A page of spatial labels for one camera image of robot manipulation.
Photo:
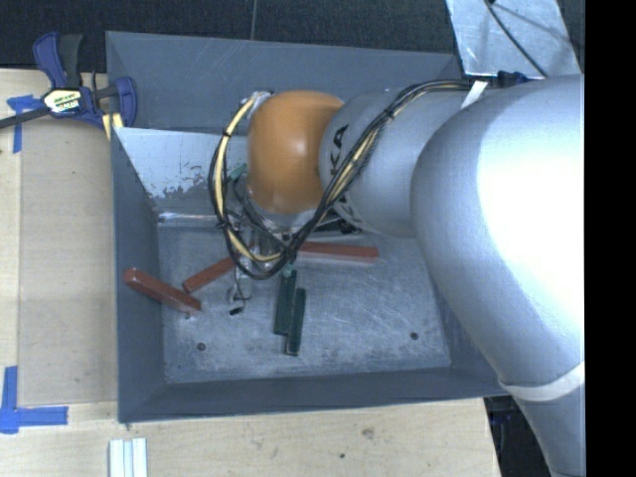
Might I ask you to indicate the grey metal bin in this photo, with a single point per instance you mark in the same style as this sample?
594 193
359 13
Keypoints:
358 316

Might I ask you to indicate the pale wood board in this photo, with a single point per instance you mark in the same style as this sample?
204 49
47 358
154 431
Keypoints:
64 266

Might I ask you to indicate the dark green flat block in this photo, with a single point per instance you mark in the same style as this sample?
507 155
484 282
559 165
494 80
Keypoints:
296 323
284 306

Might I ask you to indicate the red-brown flat block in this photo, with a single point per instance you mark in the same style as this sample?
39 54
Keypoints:
161 291
343 252
206 273

